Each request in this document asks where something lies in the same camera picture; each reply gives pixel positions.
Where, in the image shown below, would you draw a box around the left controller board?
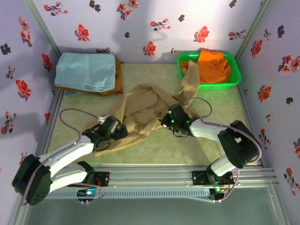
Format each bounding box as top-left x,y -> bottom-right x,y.
77,188 -> 98,200

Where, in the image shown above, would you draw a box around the controller board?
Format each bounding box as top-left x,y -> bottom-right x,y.
77,188 -> 98,200
209,187 -> 229,201

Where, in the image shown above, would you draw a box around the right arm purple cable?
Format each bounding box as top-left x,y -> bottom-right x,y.
179,97 -> 263,165

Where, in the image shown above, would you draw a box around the right controller board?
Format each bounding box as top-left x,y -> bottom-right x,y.
209,187 -> 229,201

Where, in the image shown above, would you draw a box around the beige trousers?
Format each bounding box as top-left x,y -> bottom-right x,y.
93,60 -> 201,157

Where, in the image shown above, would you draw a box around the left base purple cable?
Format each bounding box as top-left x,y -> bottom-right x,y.
78,185 -> 106,203

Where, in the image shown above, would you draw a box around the right aluminium corner post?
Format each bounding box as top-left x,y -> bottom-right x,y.
235,0 -> 275,61

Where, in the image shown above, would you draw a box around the brown folded trousers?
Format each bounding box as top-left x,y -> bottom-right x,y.
57,59 -> 124,98

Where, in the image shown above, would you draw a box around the orange trousers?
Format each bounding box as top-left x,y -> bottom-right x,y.
198,48 -> 229,71
180,60 -> 232,84

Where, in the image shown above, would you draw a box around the slotted grey cable duct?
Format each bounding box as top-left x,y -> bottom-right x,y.
46,188 -> 211,200

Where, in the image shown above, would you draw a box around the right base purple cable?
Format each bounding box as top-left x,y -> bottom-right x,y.
210,170 -> 240,203

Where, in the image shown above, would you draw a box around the left aluminium corner post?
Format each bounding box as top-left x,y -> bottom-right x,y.
23,0 -> 62,56

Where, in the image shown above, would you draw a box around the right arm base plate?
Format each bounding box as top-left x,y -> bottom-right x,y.
191,170 -> 235,186

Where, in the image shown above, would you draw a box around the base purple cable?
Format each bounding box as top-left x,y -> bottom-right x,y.
78,185 -> 106,203
210,170 -> 240,203

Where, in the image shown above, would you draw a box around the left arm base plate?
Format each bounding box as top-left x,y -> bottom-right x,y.
93,172 -> 110,187

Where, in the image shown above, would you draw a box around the aluminium corner post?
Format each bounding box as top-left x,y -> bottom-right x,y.
23,0 -> 62,56
235,0 -> 275,61

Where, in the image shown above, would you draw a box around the green plastic basket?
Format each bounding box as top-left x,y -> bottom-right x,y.
176,51 -> 242,91

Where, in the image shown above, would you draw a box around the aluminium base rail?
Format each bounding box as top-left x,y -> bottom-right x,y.
25,164 -> 278,188

